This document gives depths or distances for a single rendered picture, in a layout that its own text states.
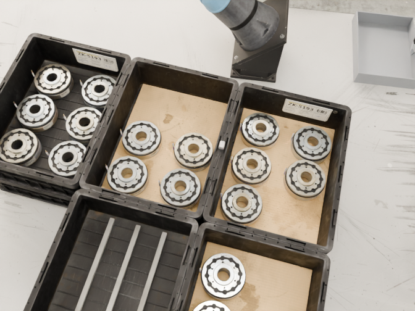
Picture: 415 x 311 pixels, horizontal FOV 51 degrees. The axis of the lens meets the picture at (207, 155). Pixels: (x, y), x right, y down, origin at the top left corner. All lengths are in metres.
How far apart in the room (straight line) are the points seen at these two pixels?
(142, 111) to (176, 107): 0.09
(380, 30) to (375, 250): 0.80
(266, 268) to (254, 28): 0.68
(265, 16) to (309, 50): 0.29
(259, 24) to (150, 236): 0.69
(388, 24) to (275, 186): 0.83
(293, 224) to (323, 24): 0.81
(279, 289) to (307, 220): 0.19
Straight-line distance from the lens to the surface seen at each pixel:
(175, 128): 1.22
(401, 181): 1.42
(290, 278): 1.10
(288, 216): 1.14
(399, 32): 1.75
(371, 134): 1.46
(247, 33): 1.35
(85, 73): 1.36
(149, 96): 1.28
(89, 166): 1.08
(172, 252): 1.09
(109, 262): 1.10
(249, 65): 1.42
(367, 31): 1.71
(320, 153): 1.19
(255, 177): 1.13
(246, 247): 1.06
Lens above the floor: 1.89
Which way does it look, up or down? 64 degrees down
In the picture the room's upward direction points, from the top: 4 degrees clockwise
